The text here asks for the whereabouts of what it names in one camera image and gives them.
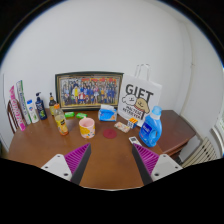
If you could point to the flat round red coaster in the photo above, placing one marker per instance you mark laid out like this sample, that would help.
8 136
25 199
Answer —
109 133

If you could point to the framed group photo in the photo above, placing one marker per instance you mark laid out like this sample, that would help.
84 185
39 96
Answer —
88 90

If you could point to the blue tissue pack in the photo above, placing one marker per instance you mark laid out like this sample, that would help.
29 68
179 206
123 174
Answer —
107 114

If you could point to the dark blue pump bottle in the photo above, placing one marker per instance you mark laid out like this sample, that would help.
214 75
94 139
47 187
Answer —
41 108

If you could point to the dark brown side table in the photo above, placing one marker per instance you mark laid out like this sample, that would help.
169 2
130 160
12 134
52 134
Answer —
175 128

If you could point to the colourful puzzle cube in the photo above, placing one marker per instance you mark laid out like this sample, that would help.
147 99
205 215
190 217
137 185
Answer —
133 123

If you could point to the pink mug yellow print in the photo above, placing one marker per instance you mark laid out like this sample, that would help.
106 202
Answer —
87 128

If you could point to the white bottle blue cap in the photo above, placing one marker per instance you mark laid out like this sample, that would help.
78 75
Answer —
32 112

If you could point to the blue detergent bottle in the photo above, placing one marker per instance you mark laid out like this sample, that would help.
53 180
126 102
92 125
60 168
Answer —
150 130

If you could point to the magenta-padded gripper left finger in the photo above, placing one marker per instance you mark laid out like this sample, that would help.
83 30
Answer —
78 160

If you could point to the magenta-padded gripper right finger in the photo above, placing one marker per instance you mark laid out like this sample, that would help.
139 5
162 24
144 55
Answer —
146 160

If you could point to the white paper gift bag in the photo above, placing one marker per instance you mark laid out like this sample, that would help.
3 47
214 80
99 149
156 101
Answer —
138 98

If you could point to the white radiator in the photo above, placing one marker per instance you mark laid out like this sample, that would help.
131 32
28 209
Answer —
200 153

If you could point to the brown pump bottle yellow label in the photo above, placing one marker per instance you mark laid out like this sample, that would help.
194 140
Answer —
52 105

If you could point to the small printed snack pack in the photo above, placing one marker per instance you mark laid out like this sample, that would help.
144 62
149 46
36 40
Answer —
122 127

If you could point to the orange juice bottle orange cap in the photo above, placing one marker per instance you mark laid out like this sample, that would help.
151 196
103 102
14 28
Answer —
61 125

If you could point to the small white remote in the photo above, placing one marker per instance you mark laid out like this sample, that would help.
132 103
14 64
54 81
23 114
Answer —
134 140

